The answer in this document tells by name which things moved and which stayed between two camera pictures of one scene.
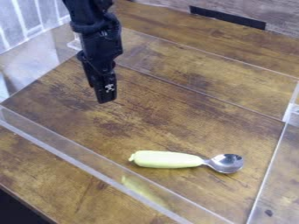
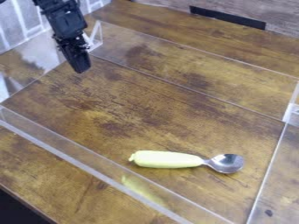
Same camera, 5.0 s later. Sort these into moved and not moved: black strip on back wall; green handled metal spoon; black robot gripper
Moved: black robot gripper
Not moved: green handled metal spoon; black strip on back wall
